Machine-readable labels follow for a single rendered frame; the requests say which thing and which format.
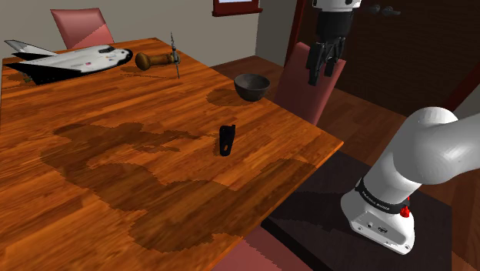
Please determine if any dark grey bowl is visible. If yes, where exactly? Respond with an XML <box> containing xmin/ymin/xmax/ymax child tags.
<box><xmin>233</xmin><ymin>72</ymin><xmax>272</xmax><ymax>102</ymax></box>

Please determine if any wooden table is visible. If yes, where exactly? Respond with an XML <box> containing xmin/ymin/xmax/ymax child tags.
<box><xmin>0</xmin><ymin>36</ymin><xmax>345</xmax><ymax>271</ymax></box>

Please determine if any dark brown door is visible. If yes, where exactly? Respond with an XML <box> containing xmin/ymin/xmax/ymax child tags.
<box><xmin>284</xmin><ymin>0</ymin><xmax>480</xmax><ymax>118</ymax></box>

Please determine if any small black flat tool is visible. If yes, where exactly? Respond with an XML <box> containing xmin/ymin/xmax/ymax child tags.
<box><xmin>218</xmin><ymin>124</ymin><xmax>237</xmax><ymax>157</ymax></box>

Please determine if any dark robot stand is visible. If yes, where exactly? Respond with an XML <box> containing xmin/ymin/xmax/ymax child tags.
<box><xmin>261</xmin><ymin>149</ymin><xmax>454</xmax><ymax>271</ymax></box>

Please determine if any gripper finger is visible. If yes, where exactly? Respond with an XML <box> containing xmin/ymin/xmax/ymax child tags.
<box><xmin>305</xmin><ymin>40</ymin><xmax>328</xmax><ymax>87</ymax></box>
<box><xmin>323</xmin><ymin>35</ymin><xmax>347</xmax><ymax>79</ymax></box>

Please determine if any dark red framed window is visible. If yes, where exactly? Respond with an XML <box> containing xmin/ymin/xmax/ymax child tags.
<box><xmin>212</xmin><ymin>0</ymin><xmax>264</xmax><ymax>18</ymax></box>

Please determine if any wooden handled corkscrew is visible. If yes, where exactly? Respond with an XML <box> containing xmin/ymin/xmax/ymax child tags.
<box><xmin>134</xmin><ymin>31</ymin><xmax>182</xmax><ymax>80</ymax></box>

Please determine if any pink chair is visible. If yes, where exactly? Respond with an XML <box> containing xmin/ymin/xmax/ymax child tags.
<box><xmin>211</xmin><ymin>225</ymin><xmax>314</xmax><ymax>271</ymax></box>
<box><xmin>50</xmin><ymin>7</ymin><xmax>115</xmax><ymax>51</ymax></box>
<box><xmin>274</xmin><ymin>41</ymin><xmax>347</xmax><ymax>127</ymax></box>

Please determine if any white and black shuttle toy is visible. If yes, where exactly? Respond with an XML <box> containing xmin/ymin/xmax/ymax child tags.
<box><xmin>2</xmin><ymin>38</ymin><xmax>134</xmax><ymax>86</ymax></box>

